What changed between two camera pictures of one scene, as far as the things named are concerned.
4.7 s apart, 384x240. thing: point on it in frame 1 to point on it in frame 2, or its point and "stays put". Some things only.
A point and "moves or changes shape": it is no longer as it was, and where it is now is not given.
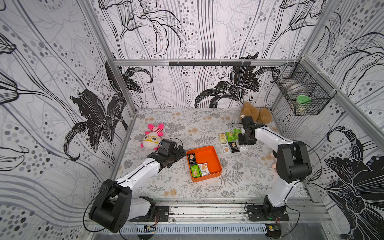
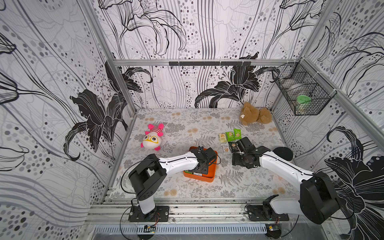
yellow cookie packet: [222, 136] stays put
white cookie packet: [226, 150] stays put
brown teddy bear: [262, 116] stays put
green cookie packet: [236, 132] stays put
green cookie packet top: [230, 136] stays put
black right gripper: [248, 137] to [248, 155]
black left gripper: [178, 154] to [204, 171]
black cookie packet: [233, 147] stays put
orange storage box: [204, 163] moves or changes shape
